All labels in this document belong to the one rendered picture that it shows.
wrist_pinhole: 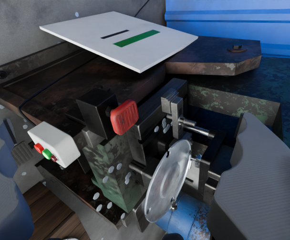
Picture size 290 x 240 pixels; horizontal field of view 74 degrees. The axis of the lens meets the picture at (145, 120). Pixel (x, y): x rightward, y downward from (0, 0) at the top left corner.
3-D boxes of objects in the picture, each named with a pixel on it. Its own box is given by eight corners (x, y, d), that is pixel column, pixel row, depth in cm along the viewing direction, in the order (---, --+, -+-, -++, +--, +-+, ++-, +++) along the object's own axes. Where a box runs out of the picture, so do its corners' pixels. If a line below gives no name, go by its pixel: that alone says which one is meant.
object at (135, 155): (143, 199, 85) (154, 206, 82) (122, 120, 57) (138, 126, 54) (176, 155, 102) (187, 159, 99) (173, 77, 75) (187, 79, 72)
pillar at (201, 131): (182, 128, 74) (219, 141, 66) (182, 124, 72) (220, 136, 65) (185, 125, 75) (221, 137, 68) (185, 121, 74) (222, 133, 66)
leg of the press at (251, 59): (-14, 102, 83) (166, 219, 35) (-33, 77, 76) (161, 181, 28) (125, 37, 137) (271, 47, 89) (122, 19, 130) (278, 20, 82)
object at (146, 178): (112, 211, 66) (143, 235, 59) (101, 188, 58) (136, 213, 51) (153, 162, 81) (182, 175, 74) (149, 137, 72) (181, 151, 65)
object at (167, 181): (188, 174, 83) (190, 175, 82) (150, 235, 66) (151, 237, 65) (189, 122, 65) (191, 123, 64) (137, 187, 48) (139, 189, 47)
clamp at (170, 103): (164, 136, 70) (190, 146, 64) (160, 96, 59) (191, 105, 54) (172, 126, 73) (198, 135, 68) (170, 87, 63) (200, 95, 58)
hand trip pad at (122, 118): (96, 127, 44) (120, 138, 40) (87, 105, 40) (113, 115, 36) (116, 111, 48) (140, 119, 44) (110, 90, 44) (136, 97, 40)
